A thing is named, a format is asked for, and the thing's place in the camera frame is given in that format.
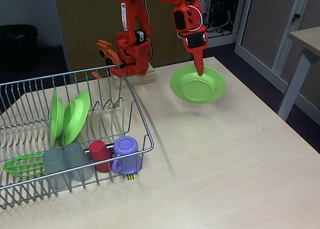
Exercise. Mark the red plastic cup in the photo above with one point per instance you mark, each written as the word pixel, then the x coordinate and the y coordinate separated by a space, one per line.
pixel 98 151

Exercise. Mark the orange table clamp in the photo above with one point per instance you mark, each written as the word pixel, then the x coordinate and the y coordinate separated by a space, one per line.
pixel 112 55

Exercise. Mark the purple plastic mug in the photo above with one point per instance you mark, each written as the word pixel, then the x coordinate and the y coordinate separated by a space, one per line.
pixel 126 146

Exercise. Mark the brown pin board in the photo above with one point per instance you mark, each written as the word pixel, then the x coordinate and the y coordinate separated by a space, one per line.
pixel 70 14

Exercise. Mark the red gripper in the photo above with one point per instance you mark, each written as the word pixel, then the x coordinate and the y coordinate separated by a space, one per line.
pixel 195 41

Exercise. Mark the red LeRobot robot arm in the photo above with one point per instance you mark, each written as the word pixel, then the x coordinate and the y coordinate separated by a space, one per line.
pixel 130 21

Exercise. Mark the translucent grey plastic cup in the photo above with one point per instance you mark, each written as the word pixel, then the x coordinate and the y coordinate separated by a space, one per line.
pixel 53 161
pixel 75 154

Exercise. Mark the white office cupboard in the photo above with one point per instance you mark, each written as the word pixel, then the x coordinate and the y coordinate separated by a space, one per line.
pixel 265 26

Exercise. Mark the black cupboard lock knob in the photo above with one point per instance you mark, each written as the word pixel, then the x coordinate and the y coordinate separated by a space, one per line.
pixel 296 15

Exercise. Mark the beige side table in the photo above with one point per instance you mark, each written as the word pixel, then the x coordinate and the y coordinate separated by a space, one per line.
pixel 307 35

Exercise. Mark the green plastic plate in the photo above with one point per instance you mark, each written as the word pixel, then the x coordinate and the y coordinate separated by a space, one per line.
pixel 56 119
pixel 75 116
pixel 197 89

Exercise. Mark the wooden base block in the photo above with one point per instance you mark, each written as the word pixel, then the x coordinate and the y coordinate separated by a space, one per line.
pixel 147 76

